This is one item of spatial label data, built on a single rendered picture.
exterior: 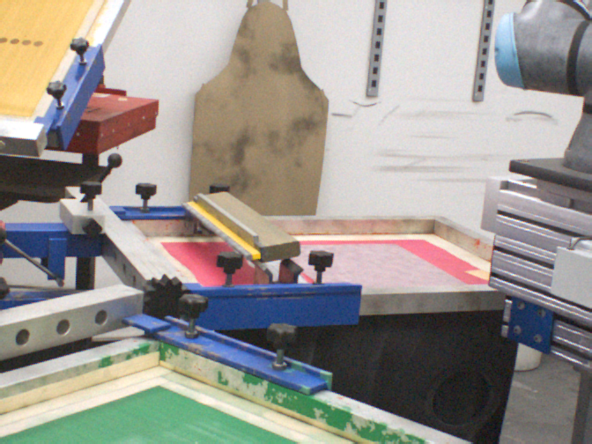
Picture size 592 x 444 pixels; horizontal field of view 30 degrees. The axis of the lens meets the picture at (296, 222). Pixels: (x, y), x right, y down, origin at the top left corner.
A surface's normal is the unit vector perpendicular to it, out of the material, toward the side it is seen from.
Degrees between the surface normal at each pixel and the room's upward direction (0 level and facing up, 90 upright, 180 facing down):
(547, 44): 72
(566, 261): 90
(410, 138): 90
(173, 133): 90
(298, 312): 90
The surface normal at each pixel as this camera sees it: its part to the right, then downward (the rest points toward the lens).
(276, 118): 0.04, 0.16
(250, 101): 0.56, 0.22
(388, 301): 0.37, 0.23
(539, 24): -0.33, -0.57
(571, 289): -0.81, 0.06
